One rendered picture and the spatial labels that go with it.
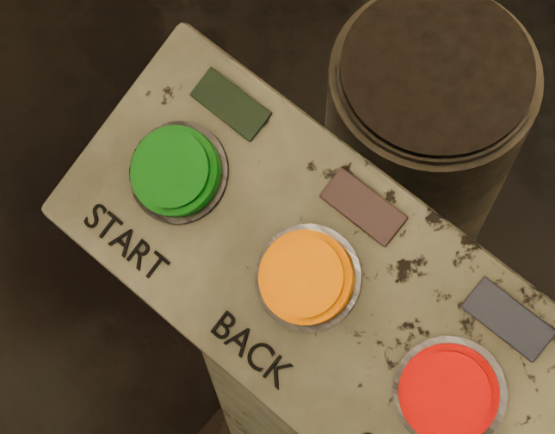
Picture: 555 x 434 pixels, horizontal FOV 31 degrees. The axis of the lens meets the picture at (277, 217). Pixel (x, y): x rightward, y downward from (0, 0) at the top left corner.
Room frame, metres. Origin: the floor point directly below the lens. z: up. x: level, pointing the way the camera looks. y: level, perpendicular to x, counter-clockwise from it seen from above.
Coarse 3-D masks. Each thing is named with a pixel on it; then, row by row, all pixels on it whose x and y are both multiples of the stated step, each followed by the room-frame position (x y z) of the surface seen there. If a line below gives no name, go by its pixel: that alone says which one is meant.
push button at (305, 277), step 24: (288, 240) 0.14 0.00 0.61; (312, 240) 0.14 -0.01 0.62; (336, 240) 0.14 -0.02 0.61; (264, 264) 0.13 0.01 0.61; (288, 264) 0.13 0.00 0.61; (312, 264) 0.13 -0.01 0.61; (336, 264) 0.13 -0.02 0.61; (264, 288) 0.12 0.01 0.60; (288, 288) 0.12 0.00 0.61; (312, 288) 0.12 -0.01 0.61; (336, 288) 0.12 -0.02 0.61; (288, 312) 0.11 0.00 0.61; (312, 312) 0.11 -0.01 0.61; (336, 312) 0.11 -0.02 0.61
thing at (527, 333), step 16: (480, 288) 0.12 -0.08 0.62; (496, 288) 0.12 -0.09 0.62; (464, 304) 0.11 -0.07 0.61; (480, 304) 0.11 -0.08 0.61; (496, 304) 0.11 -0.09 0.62; (512, 304) 0.11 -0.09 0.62; (480, 320) 0.10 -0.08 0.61; (496, 320) 0.10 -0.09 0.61; (512, 320) 0.10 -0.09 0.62; (528, 320) 0.10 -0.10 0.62; (512, 336) 0.10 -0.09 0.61; (528, 336) 0.10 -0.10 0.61; (544, 336) 0.10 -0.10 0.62; (528, 352) 0.09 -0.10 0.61
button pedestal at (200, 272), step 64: (192, 64) 0.23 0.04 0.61; (128, 128) 0.20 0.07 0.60; (320, 128) 0.19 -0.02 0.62; (64, 192) 0.18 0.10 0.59; (128, 192) 0.17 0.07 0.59; (256, 192) 0.17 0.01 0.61; (320, 192) 0.16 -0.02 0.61; (384, 192) 0.16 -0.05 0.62; (128, 256) 0.15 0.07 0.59; (192, 256) 0.14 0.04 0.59; (256, 256) 0.14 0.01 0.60; (384, 256) 0.13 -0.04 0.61; (448, 256) 0.13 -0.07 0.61; (192, 320) 0.12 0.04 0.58; (256, 320) 0.11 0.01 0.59; (384, 320) 0.11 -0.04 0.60; (448, 320) 0.11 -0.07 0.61; (256, 384) 0.09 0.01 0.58; (320, 384) 0.09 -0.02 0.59; (384, 384) 0.08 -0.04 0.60; (512, 384) 0.08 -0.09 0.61
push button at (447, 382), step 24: (432, 360) 0.09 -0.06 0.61; (456, 360) 0.09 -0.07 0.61; (480, 360) 0.09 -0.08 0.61; (408, 384) 0.08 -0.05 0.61; (432, 384) 0.08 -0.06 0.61; (456, 384) 0.08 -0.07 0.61; (480, 384) 0.08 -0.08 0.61; (408, 408) 0.07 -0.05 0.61; (432, 408) 0.07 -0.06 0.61; (456, 408) 0.07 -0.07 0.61; (480, 408) 0.07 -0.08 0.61; (432, 432) 0.06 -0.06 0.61; (456, 432) 0.06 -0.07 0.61; (480, 432) 0.06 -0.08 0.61
